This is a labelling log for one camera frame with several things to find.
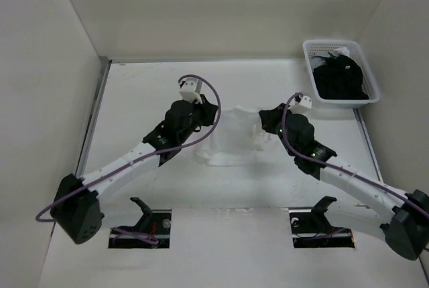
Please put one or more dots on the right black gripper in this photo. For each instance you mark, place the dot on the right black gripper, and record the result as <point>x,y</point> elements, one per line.
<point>269,117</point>

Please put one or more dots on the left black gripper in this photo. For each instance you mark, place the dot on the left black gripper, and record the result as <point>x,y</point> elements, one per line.
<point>208,110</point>

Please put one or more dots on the white tank top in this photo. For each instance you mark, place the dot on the white tank top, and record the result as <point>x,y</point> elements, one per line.
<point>237,140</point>

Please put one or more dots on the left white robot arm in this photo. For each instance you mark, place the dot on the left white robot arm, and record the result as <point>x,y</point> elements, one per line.
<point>77,204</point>

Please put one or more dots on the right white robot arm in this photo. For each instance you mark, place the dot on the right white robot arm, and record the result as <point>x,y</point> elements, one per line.
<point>396,217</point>

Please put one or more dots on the black tank top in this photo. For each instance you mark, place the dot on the black tank top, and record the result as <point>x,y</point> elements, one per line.
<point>339,78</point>

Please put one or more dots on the white plastic basket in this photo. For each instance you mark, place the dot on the white plastic basket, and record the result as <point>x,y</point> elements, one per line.
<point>321,47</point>

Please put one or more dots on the small white cloth in basket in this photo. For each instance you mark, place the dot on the small white cloth in basket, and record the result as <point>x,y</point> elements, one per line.
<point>341,51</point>

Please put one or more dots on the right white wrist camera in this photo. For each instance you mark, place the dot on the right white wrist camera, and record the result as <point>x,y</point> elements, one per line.
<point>302,104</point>

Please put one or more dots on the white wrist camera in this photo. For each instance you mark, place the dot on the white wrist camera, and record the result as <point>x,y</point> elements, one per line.
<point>302,104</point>
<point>190,90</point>

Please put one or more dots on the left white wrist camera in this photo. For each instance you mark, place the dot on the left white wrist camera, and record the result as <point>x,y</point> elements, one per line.
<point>190,90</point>

